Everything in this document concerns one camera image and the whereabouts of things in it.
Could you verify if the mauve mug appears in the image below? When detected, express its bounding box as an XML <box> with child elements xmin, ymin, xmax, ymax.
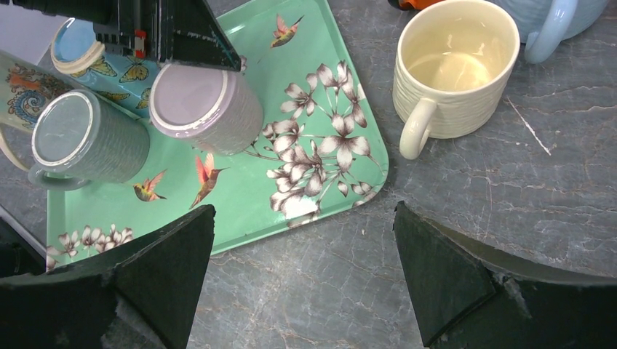
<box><xmin>148</xmin><ymin>64</ymin><xmax>264</xmax><ymax>156</ymax></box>

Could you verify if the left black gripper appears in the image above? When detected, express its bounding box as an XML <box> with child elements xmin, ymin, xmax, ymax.
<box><xmin>12</xmin><ymin>0</ymin><xmax>242</xmax><ymax>72</ymax></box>

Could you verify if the cream mug floral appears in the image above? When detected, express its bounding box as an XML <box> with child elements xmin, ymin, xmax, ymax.
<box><xmin>392</xmin><ymin>0</ymin><xmax>520</xmax><ymax>159</ymax></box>

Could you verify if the blue tan small mug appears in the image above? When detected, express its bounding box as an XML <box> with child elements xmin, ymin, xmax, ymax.
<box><xmin>50</xmin><ymin>17</ymin><xmax>159</xmax><ymax>118</ymax></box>

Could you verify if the light blue ribbed mug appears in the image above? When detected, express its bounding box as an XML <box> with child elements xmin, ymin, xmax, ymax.
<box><xmin>492</xmin><ymin>0</ymin><xmax>608</xmax><ymax>64</ymax></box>

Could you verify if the grey mug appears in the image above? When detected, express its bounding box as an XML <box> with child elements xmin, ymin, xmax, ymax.
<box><xmin>28</xmin><ymin>89</ymin><xmax>150</xmax><ymax>190</ymax></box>

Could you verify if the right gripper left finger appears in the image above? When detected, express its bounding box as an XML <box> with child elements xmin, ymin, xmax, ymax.
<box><xmin>1</xmin><ymin>204</ymin><xmax>216</xmax><ymax>348</ymax></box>

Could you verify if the green floral tray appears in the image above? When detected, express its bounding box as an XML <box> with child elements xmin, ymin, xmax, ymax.
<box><xmin>47</xmin><ymin>1</ymin><xmax>389</xmax><ymax>269</ymax></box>

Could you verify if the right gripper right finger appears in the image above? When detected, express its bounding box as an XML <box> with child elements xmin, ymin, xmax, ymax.
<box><xmin>393</xmin><ymin>202</ymin><xmax>616</xmax><ymax>348</ymax></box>

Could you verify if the orange mug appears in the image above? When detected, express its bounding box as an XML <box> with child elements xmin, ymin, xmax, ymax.
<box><xmin>388</xmin><ymin>0</ymin><xmax>442</xmax><ymax>11</ymax></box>

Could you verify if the cream paisley mug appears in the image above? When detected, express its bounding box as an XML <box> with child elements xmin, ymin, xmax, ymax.
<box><xmin>0</xmin><ymin>49</ymin><xmax>73</xmax><ymax>172</ymax></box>

